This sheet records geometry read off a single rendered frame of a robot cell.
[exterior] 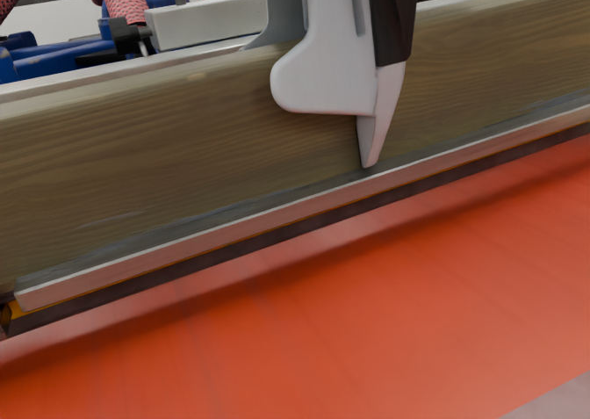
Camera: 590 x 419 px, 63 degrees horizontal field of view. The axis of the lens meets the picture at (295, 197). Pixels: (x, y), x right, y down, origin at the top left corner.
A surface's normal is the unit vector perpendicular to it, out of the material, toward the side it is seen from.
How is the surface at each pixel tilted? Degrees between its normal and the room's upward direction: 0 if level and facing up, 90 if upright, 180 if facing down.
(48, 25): 90
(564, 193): 0
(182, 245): 90
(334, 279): 0
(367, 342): 0
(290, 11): 95
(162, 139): 90
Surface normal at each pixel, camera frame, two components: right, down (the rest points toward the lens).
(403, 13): 0.40, 0.56
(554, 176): -0.14, -0.89
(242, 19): 0.38, 0.35
